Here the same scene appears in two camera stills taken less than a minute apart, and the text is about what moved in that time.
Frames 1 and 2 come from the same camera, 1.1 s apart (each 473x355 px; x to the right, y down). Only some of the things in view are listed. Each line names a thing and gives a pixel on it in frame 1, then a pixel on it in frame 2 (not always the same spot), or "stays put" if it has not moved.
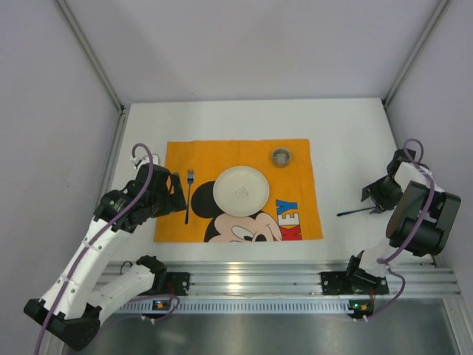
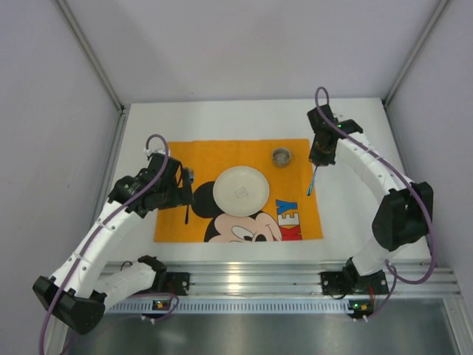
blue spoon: [356, 210] → [312, 182]
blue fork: [190, 180] stays put
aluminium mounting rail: [298, 277] stays put
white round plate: [241, 191] stays put
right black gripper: [379, 196] → [319, 157]
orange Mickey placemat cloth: [290, 213] stays put
